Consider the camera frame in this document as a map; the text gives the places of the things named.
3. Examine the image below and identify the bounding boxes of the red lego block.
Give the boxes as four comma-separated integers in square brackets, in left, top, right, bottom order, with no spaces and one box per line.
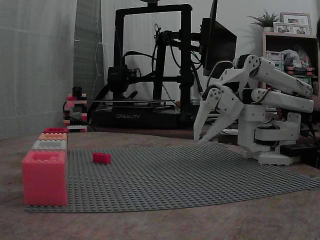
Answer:
[42,126,68,135]

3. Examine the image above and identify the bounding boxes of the wooden shelf unit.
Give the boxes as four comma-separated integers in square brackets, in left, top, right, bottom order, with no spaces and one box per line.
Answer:
[261,31,320,92]

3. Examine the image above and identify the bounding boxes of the black power strip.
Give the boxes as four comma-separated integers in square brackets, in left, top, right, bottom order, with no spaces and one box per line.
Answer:
[279,143,318,158]

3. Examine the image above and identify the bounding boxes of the orange lego block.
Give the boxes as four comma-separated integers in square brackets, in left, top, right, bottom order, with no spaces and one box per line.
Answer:
[37,133,68,141]

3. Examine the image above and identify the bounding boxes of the grey Lego baseplate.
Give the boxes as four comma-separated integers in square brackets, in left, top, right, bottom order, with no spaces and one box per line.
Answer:
[24,142,320,213]

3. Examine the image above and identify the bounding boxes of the robot wrist wire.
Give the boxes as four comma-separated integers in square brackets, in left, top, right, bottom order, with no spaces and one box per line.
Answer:
[206,60,235,87]

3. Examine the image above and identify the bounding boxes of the large pink lego block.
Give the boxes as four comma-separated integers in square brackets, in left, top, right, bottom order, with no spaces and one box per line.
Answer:
[21,150,69,207]

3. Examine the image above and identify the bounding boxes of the red Lego brick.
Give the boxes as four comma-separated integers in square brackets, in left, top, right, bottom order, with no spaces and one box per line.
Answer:
[92,152,112,165]

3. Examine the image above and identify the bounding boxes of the black computer monitor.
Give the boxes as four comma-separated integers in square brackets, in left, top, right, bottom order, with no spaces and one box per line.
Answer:
[199,0,238,78]

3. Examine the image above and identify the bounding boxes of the black Creality 3D printer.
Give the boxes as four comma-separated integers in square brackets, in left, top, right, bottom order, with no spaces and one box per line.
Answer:
[89,0,202,130]

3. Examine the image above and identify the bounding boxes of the large white photo frame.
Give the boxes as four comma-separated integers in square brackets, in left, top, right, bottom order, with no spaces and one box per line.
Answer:
[279,12,312,35]

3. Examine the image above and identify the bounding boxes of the grey ribbed curtain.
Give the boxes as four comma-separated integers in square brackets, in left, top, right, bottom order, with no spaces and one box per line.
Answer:
[73,0,105,122]

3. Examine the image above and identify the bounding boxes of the small potted green plant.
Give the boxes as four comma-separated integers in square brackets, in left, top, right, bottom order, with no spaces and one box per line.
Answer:
[247,9,280,33]

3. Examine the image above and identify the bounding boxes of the grey lego block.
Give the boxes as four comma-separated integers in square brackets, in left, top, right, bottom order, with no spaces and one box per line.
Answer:
[31,139,68,152]

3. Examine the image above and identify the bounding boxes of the multicolour Lego tower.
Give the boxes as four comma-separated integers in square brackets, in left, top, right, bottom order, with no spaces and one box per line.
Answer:
[62,93,88,133]

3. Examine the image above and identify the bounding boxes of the small white photo frame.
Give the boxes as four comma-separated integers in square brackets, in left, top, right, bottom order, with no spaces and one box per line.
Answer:
[273,21,296,34]

